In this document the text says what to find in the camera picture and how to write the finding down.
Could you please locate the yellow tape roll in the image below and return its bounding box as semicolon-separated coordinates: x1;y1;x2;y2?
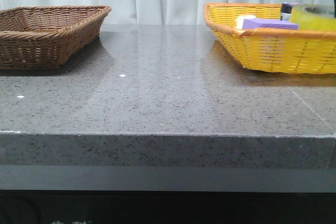
289;5;335;31

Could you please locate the black lidded jar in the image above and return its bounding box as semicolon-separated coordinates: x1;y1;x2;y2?
280;2;299;21

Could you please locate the purple sponge block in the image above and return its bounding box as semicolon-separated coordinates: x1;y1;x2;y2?
242;18;299;30

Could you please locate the yellow woven plastic basket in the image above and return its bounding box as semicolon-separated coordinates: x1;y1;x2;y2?
203;3;335;74

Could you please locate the bread roll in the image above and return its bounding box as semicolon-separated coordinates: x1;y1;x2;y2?
235;14;257;29

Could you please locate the brown wicker basket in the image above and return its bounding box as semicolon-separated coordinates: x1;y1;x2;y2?
1;5;112;70

